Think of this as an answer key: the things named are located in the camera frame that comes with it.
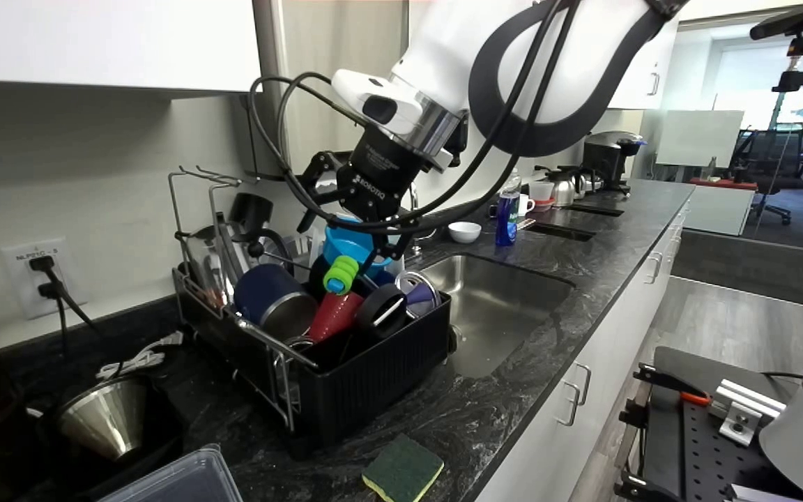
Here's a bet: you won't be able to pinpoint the red cup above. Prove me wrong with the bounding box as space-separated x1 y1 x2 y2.
303 290 364 348

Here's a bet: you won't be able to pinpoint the green yellow sponge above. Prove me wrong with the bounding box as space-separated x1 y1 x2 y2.
359 433 448 502

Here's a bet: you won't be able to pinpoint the white lower cabinets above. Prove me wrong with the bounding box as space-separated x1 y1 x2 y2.
470 200 693 502

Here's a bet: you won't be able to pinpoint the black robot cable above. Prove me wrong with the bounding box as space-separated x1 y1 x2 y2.
246 0 583 237

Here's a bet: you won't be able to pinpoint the black dish rack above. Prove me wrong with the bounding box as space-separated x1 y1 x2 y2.
164 164 461 451

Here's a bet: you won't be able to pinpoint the white mug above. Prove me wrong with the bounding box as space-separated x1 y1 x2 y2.
497 186 540 222

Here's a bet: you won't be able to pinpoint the steel cone funnel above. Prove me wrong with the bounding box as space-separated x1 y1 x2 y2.
54 374 154 463

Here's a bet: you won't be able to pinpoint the blue plastic bowl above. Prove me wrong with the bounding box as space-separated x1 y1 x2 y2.
320 222 378 297

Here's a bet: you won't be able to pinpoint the black power plug cable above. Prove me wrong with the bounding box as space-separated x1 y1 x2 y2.
28 253 100 339

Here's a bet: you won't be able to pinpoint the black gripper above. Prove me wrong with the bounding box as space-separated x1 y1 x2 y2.
299 122 435 265

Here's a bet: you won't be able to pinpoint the clear plastic container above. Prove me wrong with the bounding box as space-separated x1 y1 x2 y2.
97 440 247 502

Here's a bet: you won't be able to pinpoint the black cup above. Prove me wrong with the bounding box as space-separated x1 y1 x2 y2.
355 285 413 336

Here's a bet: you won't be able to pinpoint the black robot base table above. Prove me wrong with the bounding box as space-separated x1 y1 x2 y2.
611 343 803 502

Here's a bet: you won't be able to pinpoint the navy blue steel tumbler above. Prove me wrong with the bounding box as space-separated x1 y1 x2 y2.
231 260 320 343

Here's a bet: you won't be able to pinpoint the white wall outlet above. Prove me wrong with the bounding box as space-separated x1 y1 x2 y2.
0 235 79 320

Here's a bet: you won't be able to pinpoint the blue dish soap bottle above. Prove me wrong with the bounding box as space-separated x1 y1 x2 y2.
491 190 525 250

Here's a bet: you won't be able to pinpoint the black camera on stand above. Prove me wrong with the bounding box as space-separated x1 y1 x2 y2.
748 0 803 94

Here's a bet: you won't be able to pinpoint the small white bowl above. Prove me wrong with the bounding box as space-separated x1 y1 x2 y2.
442 217 486 247

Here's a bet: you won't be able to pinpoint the white upper cabinet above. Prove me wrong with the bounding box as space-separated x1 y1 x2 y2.
0 0 264 98

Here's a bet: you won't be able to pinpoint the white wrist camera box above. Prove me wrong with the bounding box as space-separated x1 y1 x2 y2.
330 66 423 144

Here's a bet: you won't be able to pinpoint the black office chair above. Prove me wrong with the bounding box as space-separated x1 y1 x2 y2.
728 122 803 228

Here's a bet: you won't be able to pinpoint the purple clear cup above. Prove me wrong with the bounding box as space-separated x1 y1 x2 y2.
392 267 442 320

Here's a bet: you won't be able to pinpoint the black coffee machine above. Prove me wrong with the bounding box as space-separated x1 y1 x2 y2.
576 129 650 198

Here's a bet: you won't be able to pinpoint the red handled black tool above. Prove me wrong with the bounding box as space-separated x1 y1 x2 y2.
631 363 717 410

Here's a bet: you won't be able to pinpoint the stainless steel sink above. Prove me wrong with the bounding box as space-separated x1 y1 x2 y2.
416 250 576 380

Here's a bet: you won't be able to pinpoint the aluminium bracket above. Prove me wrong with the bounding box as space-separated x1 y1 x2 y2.
714 375 788 449

